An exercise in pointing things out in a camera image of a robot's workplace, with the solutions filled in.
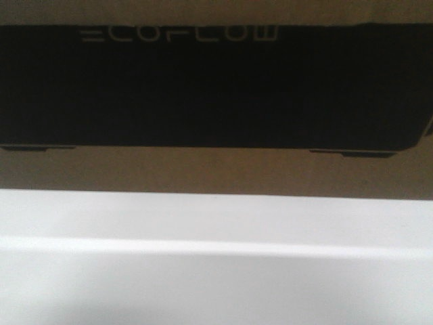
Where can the brown cardboard EcoFlow box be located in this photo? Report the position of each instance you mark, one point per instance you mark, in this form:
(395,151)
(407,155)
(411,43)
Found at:
(304,98)

